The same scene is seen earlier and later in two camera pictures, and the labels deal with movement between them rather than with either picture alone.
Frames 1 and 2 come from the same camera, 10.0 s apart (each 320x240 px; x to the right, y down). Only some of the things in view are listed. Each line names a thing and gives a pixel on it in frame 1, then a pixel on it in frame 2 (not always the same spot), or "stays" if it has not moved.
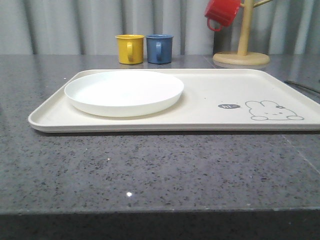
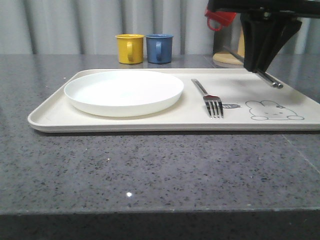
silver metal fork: x=302 y=86 -> x=213 y=103
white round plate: x=123 y=93 stays
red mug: x=222 y=12 stays
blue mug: x=159 y=48 stays
